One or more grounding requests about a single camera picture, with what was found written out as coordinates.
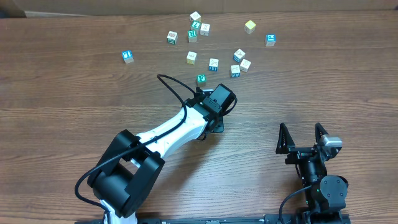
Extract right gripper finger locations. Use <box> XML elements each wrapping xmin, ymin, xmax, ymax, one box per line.
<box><xmin>315</xmin><ymin>123</ymin><xmax>328</xmax><ymax>143</ymax></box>
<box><xmin>275</xmin><ymin>123</ymin><xmax>295</xmax><ymax>154</ymax></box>

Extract green F letter block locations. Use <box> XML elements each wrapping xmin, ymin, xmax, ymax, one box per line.
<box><xmin>196</xmin><ymin>74</ymin><xmax>207</xmax><ymax>87</ymax></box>

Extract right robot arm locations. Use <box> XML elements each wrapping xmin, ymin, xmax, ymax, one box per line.
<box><xmin>275</xmin><ymin>123</ymin><xmax>350</xmax><ymax>223</ymax></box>

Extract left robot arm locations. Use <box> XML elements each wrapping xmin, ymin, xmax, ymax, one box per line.
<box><xmin>88</xmin><ymin>84</ymin><xmax>237</xmax><ymax>223</ymax></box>

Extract blue bottom wooden block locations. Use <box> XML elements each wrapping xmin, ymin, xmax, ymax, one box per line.
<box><xmin>231</xmin><ymin>65</ymin><xmax>241</xmax><ymax>78</ymax></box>

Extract blue side wooden block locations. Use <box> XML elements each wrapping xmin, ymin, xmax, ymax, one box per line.
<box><xmin>208</xmin><ymin>58</ymin><xmax>219</xmax><ymax>72</ymax></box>

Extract plain tilted wooden block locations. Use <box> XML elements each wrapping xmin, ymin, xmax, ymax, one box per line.
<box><xmin>239</xmin><ymin>59</ymin><xmax>251</xmax><ymax>73</ymax></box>

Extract yellow side wooden block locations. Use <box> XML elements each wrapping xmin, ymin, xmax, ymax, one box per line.
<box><xmin>186</xmin><ymin>51</ymin><xmax>197</xmax><ymax>65</ymax></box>

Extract blue side tilted block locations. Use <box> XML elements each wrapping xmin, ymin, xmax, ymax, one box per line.
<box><xmin>233</xmin><ymin>49</ymin><xmax>246</xmax><ymax>63</ymax></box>

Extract green R letter block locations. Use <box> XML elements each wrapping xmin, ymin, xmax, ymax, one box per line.
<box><xmin>187</xmin><ymin>30</ymin><xmax>197</xmax><ymax>43</ymax></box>

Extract wooden X block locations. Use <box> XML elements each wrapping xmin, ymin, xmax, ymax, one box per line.
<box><xmin>200</xmin><ymin>23</ymin><xmax>210</xmax><ymax>36</ymax></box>

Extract green side B block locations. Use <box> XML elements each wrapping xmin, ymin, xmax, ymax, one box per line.
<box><xmin>167</xmin><ymin>31</ymin><xmax>178</xmax><ymax>45</ymax></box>

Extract green L letter block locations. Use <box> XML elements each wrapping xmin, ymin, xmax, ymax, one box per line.
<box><xmin>190</xmin><ymin>21</ymin><xmax>201</xmax><ymax>32</ymax></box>

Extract blue P letter block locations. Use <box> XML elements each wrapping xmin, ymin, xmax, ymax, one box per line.
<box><xmin>266</xmin><ymin>34</ymin><xmax>276</xmax><ymax>47</ymax></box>

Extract yellow top block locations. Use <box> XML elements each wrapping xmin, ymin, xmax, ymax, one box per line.
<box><xmin>244</xmin><ymin>20</ymin><xmax>256</xmax><ymax>34</ymax></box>

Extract top plain wooden block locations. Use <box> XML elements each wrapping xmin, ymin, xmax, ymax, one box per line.
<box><xmin>190</xmin><ymin>11</ymin><xmax>201</xmax><ymax>22</ymax></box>

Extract blue top letter block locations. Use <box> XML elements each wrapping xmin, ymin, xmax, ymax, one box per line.
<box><xmin>122</xmin><ymin>50</ymin><xmax>134</xmax><ymax>63</ymax></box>

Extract cardboard strip at back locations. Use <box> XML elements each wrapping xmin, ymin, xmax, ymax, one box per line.
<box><xmin>1</xmin><ymin>0</ymin><xmax>397</xmax><ymax>17</ymax></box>

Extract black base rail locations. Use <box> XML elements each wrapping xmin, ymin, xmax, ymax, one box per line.
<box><xmin>75</xmin><ymin>215</ymin><xmax>351</xmax><ymax>224</ymax></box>

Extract right black cable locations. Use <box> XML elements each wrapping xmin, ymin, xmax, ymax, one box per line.
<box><xmin>278</xmin><ymin>185</ymin><xmax>313</xmax><ymax>224</ymax></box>

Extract black cable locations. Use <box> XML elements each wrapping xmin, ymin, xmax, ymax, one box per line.
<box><xmin>278</xmin><ymin>185</ymin><xmax>313</xmax><ymax>224</ymax></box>
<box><xmin>74</xmin><ymin>73</ymin><xmax>238</xmax><ymax>224</ymax></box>

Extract left black cable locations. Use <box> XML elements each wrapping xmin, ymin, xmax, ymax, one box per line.
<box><xmin>74</xmin><ymin>73</ymin><xmax>238</xmax><ymax>224</ymax></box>

